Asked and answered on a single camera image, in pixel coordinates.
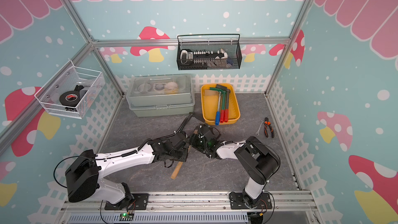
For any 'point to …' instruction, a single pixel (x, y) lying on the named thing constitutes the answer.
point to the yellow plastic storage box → (210, 100)
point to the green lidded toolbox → (161, 96)
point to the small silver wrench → (257, 133)
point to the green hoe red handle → (223, 100)
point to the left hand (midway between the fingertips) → (185, 157)
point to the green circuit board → (126, 216)
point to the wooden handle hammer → (180, 164)
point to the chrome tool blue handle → (217, 115)
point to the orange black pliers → (267, 123)
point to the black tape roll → (70, 98)
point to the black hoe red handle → (226, 110)
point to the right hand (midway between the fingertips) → (186, 140)
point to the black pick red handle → (185, 121)
